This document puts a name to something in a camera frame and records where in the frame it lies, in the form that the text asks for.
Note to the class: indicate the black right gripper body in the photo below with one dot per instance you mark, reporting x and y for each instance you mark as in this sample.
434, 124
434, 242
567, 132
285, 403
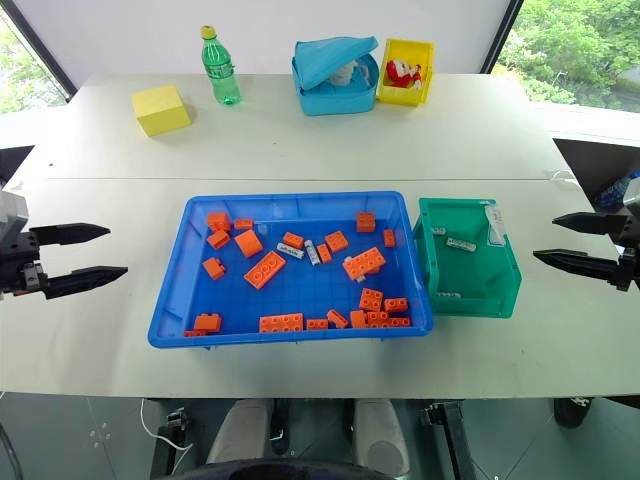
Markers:
631, 250

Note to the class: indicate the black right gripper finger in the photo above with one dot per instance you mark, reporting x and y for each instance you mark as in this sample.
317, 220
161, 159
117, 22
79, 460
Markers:
580, 262
582, 222

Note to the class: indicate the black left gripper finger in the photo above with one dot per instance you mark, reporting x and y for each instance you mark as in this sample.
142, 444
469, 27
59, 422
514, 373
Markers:
70, 233
85, 281

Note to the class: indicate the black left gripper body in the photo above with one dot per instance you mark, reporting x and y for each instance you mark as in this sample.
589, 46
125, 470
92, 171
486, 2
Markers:
15, 260

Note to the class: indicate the green plastic bin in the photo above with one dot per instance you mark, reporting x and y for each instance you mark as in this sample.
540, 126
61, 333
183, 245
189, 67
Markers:
475, 275

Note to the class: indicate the blue patterned object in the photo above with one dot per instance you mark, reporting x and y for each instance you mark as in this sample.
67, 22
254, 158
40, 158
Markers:
612, 192

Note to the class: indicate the dark side furniture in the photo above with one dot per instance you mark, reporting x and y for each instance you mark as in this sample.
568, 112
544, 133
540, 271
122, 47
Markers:
14, 162
600, 160

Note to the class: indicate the black caster wheel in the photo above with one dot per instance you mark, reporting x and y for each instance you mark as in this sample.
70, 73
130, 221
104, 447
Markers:
572, 412

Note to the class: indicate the yellow foam block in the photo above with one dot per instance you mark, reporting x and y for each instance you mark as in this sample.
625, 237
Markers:
161, 110

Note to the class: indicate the orange plastic building brick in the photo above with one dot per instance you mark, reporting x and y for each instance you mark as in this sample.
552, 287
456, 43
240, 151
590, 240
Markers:
248, 244

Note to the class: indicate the small orange building block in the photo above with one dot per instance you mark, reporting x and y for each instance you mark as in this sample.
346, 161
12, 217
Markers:
243, 224
324, 253
389, 238
317, 324

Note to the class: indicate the orange 2x4 plastic toy brick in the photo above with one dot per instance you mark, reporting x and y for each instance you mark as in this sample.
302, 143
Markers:
281, 323

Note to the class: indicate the blue plastic tray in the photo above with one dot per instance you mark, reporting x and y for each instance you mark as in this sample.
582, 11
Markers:
295, 295

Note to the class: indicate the gray rounded leg shape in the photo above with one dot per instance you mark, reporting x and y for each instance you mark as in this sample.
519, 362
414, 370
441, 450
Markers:
240, 432
380, 437

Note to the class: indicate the yellow plastic bin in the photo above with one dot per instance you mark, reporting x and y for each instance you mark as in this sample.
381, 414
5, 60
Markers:
406, 90

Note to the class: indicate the green plastic bottle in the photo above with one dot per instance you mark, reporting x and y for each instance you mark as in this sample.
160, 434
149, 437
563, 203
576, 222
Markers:
221, 70

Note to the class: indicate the red and white toy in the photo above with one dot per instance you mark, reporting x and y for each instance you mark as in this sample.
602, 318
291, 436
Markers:
402, 74

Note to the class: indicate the white item in blue case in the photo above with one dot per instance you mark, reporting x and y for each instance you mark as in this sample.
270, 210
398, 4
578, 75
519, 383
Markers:
347, 75

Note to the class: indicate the blue zip case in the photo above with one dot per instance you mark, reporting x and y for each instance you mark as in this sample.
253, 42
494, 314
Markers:
332, 85

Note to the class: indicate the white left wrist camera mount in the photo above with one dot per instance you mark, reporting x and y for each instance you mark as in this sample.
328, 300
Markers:
12, 210

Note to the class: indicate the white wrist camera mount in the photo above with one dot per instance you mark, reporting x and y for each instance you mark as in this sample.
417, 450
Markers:
12, 210
633, 192

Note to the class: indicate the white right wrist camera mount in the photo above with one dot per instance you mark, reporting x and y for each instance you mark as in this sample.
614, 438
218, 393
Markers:
633, 192

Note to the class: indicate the black table leg frame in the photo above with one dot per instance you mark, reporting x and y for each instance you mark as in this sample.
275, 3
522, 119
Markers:
452, 440
172, 445

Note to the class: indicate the black window frame bar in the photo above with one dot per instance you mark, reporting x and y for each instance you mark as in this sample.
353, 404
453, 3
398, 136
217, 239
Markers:
502, 35
37, 47

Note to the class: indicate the black post under table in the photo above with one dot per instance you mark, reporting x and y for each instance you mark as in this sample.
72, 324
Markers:
280, 425

